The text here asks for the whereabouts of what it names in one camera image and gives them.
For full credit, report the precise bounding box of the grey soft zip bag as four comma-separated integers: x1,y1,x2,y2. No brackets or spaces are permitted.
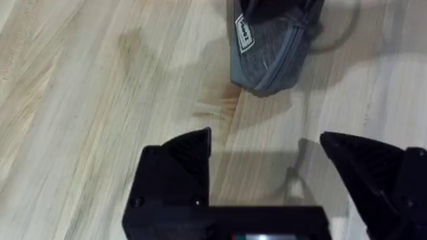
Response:
227,0,326,97

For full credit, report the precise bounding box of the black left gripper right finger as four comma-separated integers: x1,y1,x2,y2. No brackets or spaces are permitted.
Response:
319,131,427,240

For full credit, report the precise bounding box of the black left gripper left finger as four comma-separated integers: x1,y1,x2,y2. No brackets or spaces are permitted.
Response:
121,127,212,240

